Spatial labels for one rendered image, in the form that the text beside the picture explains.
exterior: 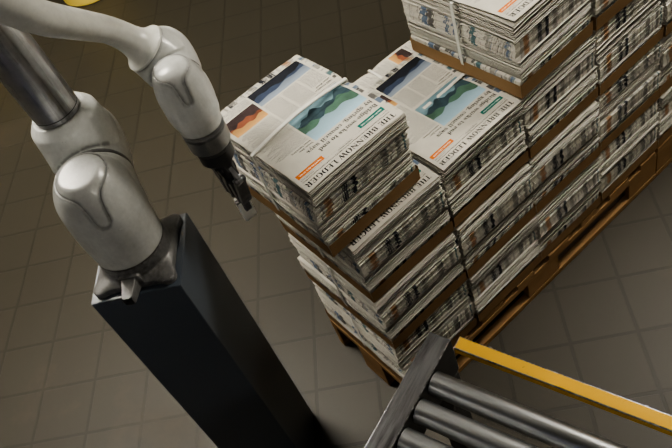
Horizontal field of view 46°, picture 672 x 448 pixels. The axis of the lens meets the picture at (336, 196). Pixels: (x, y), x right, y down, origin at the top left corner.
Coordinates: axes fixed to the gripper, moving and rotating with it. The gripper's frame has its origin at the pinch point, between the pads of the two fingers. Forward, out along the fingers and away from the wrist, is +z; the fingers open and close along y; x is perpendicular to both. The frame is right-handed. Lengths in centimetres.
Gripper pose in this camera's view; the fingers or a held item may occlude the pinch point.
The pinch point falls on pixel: (245, 206)
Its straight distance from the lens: 177.8
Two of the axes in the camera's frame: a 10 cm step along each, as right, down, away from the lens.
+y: -6.3, -4.5, 6.3
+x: -7.3, 6.2, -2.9
